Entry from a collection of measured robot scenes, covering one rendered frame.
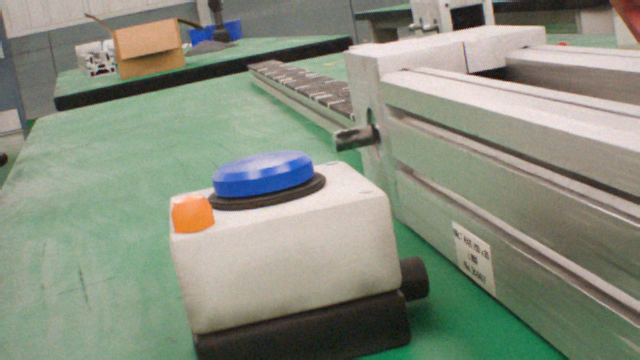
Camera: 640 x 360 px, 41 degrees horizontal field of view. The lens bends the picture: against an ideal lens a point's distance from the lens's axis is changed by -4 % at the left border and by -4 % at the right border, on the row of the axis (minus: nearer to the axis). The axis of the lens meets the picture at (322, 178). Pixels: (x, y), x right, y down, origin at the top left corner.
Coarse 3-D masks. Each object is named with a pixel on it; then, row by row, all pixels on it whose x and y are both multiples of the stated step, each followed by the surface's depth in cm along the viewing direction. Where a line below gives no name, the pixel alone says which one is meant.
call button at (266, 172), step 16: (240, 160) 35; (256, 160) 34; (272, 160) 34; (288, 160) 34; (304, 160) 34; (224, 176) 33; (240, 176) 33; (256, 176) 33; (272, 176) 33; (288, 176) 33; (304, 176) 34; (224, 192) 33; (240, 192) 33; (256, 192) 33
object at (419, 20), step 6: (414, 0) 160; (420, 0) 156; (414, 6) 161; (420, 6) 157; (414, 12) 162; (420, 12) 158; (414, 18) 163; (420, 18) 159; (426, 18) 155; (414, 24) 158; (420, 24) 158; (426, 24) 156; (414, 30) 158; (420, 30) 160; (420, 36) 161
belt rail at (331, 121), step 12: (252, 72) 155; (264, 84) 139; (276, 84) 122; (276, 96) 126; (288, 96) 117; (300, 96) 101; (300, 108) 103; (312, 108) 98; (324, 108) 86; (312, 120) 95; (324, 120) 88; (336, 120) 81; (348, 120) 75
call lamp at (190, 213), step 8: (176, 200) 31; (184, 200) 31; (192, 200) 31; (200, 200) 31; (176, 208) 31; (184, 208) 31; (192, 208) 31; (200, 208) 31; (208, 208) 31; (176, 216) 31; (184, 216) 31; (192, 216) 31; (200, 216) 31; (208, 216) 31; (176, 224) 31; (184, 224) 31; (192, 224) 31; (200, 224) 31; (208, 224) 31; (176, 232) 31; (184, 232) 31
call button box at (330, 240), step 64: (192, 192) 38; (320, 192) 33; (384, 192) 32; (192, 256) 31; (256, 256) 31; (320, 256) 31; (384, 256) 32; (192, 320) 31; (256, 320) 32; (320, 320) 32; (384, 320) 32
